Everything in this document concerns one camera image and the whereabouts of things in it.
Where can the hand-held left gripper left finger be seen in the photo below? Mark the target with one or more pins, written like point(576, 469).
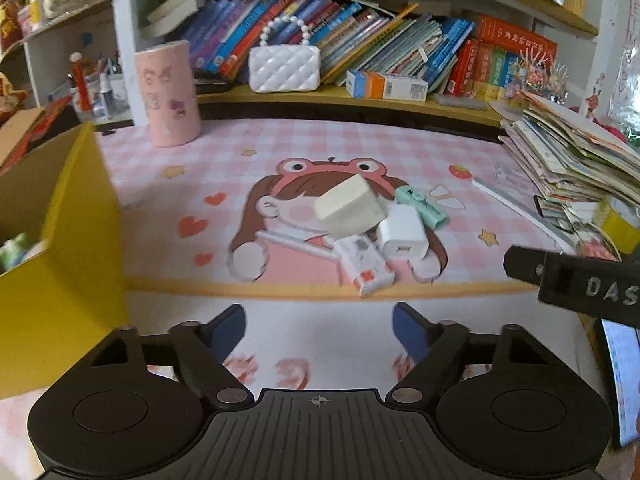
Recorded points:
point(227, 329)

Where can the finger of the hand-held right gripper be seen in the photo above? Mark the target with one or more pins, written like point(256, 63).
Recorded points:
point(522, 264)

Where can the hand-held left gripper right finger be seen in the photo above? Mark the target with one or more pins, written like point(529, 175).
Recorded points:
point(407, 329)

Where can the small white red box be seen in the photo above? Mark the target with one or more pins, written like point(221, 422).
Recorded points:
point(365, 265)

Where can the white charger plug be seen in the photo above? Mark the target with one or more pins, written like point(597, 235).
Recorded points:
point(402, 232)

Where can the mint green correction tape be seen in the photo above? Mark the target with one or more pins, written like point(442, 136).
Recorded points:
point(425, 205)

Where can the cream rectangular block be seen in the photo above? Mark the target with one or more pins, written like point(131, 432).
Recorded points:
point(347, 205)

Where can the yellow cardboard box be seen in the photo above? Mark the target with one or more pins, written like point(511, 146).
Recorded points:
point(75, 270)

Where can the white ruler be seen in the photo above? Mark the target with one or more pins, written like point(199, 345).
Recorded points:
point(520, 210)

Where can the smartphone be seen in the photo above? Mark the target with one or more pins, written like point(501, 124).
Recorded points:
point(622, 385)

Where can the stack of paper booklets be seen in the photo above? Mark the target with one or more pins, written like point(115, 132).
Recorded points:
point(560, 150)

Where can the pink printed tablecloth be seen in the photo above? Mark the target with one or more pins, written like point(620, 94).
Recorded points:
point(310, 160)

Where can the colourful crown ornament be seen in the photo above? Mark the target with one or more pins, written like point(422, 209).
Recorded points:
point(540, 75)

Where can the red dictionaries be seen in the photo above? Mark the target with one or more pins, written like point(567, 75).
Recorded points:
point(500, 55)

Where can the white orange blue carton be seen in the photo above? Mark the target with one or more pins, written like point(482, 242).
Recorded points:
point(387, 86)

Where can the wooden bookshelf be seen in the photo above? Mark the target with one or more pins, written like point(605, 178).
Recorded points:
point(310, 102)

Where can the pink cylindrical container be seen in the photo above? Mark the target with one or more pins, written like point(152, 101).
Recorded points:
point(167, 95)

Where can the white pen holder with pens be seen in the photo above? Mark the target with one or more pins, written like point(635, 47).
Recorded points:
point(107, 90)

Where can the flat brown cardboard piece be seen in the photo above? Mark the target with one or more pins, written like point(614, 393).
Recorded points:
point(25, 132)

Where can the row of colourful books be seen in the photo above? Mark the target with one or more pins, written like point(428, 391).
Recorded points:
point(340, 35)

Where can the lying thick books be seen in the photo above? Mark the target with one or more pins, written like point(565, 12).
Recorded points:
point(180, 7)

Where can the white side shelf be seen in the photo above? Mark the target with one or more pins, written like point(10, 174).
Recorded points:
point(60, 45)

